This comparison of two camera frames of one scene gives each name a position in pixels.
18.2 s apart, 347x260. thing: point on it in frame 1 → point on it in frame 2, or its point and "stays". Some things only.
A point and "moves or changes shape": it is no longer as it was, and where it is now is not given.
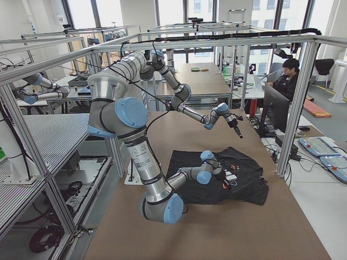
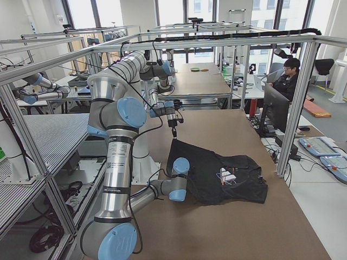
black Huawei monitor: [275, 113] stays
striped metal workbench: [35, 212] stays
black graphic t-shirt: [250, 186] moves or changes shape
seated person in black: [286, 84] stays
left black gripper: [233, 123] → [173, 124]
